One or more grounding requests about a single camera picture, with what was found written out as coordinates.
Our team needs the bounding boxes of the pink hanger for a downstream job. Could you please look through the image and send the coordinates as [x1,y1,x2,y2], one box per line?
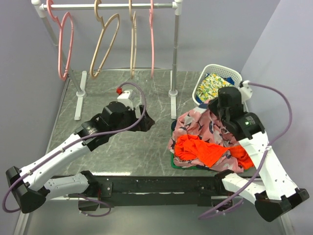
[149,0,155,79]
[46,0,74,81]

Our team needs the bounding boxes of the blue cloth in basket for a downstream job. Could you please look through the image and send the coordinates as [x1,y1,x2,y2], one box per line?
[225,77,235,85]

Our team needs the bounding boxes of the orange shorts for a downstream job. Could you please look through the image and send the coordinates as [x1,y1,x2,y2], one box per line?
[174,135,254,170]

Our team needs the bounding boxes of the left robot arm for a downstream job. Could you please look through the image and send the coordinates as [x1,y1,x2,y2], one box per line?
[6,101,155,213]

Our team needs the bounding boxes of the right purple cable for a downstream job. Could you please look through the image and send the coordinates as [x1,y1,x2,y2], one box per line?
[198,82,293,220]

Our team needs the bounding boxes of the beige hanger left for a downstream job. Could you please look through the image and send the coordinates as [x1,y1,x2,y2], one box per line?
[89,0,120,79]

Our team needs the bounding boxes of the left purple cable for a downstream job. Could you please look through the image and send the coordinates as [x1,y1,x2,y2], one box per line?
[1,82,147,218]

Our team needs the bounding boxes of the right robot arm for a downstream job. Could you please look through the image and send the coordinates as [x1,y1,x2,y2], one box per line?
[208,87,310,222]

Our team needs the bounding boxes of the black base bar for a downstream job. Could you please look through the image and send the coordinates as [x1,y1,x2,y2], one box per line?
[83,176,232,207]

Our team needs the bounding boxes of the green tray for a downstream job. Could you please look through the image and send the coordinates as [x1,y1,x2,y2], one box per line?
[171,120,210,171]

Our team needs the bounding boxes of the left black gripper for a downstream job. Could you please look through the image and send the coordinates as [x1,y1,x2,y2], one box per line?
[110,105,155,136]

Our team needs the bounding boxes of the white plastic basket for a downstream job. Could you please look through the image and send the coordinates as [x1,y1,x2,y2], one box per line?
[192,64,242,106]

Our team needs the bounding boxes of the pink patterned garment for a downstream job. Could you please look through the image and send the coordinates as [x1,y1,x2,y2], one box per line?
[168,107,244,173]

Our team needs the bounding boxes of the purple cable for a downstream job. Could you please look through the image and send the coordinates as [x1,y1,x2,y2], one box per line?
[1,82,147,218]
[198,82,293,220]

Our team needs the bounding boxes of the white clothes rack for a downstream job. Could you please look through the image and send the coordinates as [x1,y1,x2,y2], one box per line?
[31,0,182,120]

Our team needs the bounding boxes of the beige hanger right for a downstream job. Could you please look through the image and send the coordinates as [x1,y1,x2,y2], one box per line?
[128,0,137,79]

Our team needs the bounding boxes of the lemon print cloth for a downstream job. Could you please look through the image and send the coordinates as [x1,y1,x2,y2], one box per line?
[196,73,233,102]

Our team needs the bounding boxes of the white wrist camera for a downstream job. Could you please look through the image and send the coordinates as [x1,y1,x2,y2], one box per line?
[238,80,253,103]
[116,88,134,110]

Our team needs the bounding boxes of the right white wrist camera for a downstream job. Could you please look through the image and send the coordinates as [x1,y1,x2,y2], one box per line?
[238,80,253,103]

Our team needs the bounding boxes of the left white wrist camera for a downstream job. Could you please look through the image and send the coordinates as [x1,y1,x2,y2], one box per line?
[116,88,134,110]

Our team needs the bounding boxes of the beige hanger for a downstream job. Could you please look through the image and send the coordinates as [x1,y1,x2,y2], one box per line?
[89,0,120,79]
[128,0,137,79]

